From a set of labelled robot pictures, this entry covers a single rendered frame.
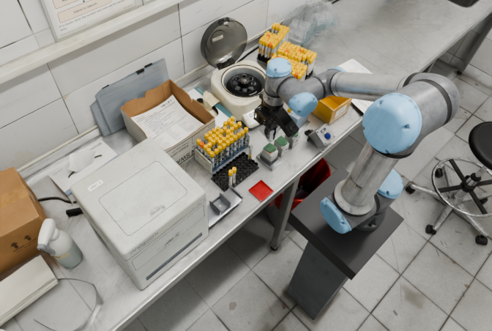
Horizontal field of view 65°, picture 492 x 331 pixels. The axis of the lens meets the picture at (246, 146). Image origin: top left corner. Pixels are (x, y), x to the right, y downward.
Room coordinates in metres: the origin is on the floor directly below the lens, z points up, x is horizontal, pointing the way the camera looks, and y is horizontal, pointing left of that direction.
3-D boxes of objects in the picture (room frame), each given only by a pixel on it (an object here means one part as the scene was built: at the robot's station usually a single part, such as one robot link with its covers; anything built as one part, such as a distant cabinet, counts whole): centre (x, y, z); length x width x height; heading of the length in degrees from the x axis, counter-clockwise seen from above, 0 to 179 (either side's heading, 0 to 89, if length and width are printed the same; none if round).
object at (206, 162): (0.92, 0.09, 0.91); 0.20 x 0.10 x 0.07; 138
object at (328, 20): (1.84, -0.35, 0.94); 0.20 x 0.17 x 0.14; 119
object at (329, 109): (1.20, -0.34, 0.93); 0.13 x 0.13 x 0.10; 46
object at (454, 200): (1.30, -1.29, 0.33); 0.52 x 0.51 x 0.65; 161
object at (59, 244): (0.43, 0.53, 1.00); 0.09 x 0.08 x 0.24; 48
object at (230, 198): (0.64, 0.09, 0.92); 0.21 x 0.07 x 0.05; 138
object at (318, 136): (1.03, -0.29, 0.92); 0.13 x 0.07 x 0.08; 48
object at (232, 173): (0.83, 0.03, 0.93); 0.17 x 0.09 x 0.11; 139
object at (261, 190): (0.76, -0.07, 0.88); 0.07 x 0.07 x 0.01; 48
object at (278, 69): (0.92, -0.08, 1.31); 0.09 x 0.08 x 0.11; 37
